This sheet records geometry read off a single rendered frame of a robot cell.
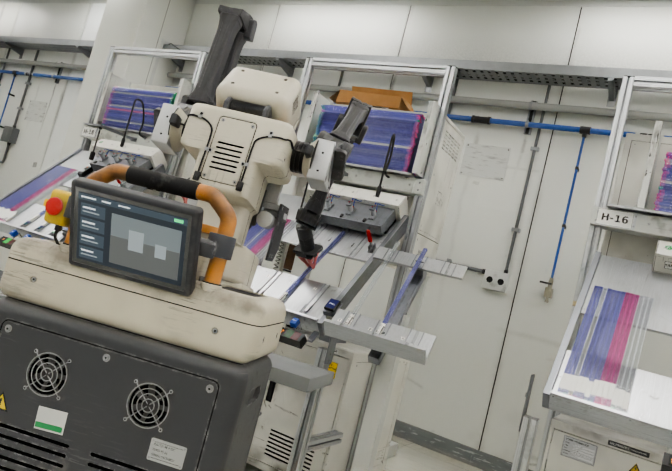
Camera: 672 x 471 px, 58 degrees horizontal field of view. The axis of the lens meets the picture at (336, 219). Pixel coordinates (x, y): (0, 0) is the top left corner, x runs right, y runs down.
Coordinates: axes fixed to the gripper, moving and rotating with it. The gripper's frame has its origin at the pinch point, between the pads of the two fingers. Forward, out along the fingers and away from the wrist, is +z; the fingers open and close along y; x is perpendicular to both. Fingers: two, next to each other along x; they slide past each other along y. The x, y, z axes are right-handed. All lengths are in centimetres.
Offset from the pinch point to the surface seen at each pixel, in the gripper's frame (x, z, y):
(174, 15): -238, -22, 297
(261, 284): 16.0, 0.7, 13.2
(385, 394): 30, 21, -46
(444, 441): -68, 183, -18
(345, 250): -14.8, 1.0, -6.7
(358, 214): -32.1, -5.0, -3.9
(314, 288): 10.3, 0.8, -7.8
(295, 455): 56, 34, -23
